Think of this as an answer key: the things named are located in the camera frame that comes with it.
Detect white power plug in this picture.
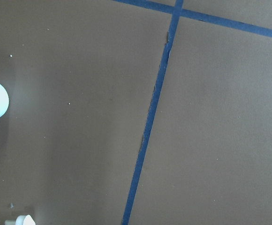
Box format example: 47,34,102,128
4,215,36,225

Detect blue tape grid lines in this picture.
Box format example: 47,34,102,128
119,0,272,225

